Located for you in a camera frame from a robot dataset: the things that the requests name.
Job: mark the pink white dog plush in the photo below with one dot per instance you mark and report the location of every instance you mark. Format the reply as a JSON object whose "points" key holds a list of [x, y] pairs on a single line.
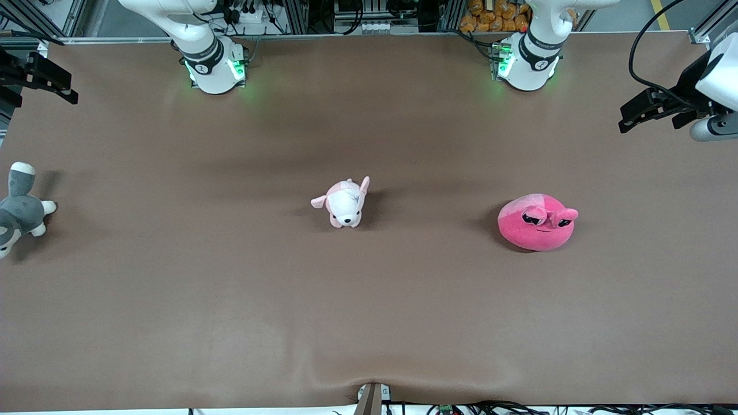
{"points": [[346, 203]]}

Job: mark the small green circuit board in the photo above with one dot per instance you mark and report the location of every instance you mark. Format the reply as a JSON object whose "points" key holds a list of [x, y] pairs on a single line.
{"points": [[445, 410]]}

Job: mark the aluminium frame profile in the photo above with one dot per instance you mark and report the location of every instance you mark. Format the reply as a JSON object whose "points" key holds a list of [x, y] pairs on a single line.
{"points": [[455, 14], [298, 17], [700, 36]]}

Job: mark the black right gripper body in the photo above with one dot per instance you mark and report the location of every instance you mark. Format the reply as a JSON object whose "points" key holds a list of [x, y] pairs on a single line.
{"points": [[12, 74]]}

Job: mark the metal table edge bracket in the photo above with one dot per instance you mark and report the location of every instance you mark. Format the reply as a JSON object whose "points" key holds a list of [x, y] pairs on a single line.
{"points": [[371, 403]]}

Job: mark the white terminal block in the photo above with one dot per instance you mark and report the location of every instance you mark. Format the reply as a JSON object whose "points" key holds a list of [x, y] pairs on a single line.
{"points": [[378, 27]]}

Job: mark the grey white husky plush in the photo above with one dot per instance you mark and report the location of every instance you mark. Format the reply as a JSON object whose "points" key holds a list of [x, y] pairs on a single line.
{"points": [[20, 212]]}

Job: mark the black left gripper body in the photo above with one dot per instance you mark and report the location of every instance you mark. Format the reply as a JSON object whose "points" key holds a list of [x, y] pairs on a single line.
{"points": [[689, 86]]}

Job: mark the metal base connector plate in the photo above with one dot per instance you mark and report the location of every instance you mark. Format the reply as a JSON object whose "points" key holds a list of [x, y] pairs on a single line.
{"points": [[239, 66], [499, 63]]}

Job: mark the pink round plush toy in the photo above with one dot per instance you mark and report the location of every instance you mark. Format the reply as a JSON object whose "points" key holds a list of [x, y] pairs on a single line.
{"points": [[536, 230]]}

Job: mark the orange snack packets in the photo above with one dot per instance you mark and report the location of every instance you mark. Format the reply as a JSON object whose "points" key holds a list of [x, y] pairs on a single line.
{"points": [[496, 17]]}

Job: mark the white power strip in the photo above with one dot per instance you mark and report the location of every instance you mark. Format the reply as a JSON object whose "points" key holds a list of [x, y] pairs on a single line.
{"points": [[248, 15]]}

